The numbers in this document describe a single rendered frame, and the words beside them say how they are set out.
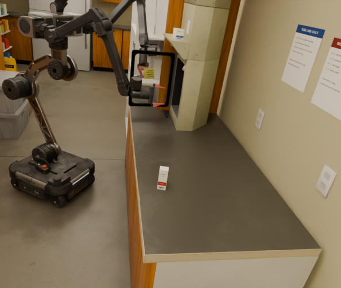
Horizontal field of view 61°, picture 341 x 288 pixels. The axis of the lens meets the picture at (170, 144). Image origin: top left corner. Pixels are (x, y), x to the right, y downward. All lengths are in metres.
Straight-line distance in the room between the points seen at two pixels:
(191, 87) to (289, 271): 1.15
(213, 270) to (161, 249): 0.23
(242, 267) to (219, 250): 0.14
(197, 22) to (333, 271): 1.39
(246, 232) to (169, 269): 0.34
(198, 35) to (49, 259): 1.79
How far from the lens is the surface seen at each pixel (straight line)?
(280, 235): 1.32
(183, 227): 1.20
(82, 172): 2.73
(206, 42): 1.84
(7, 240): 2.55
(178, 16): 2.16
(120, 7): 2.45
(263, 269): 1.30
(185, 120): 1.95
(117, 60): 1.79
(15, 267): 2.36
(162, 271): 1.16
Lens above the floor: 1.74
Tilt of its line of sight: 27 degrees down
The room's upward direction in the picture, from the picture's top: 8 degrees clockwise
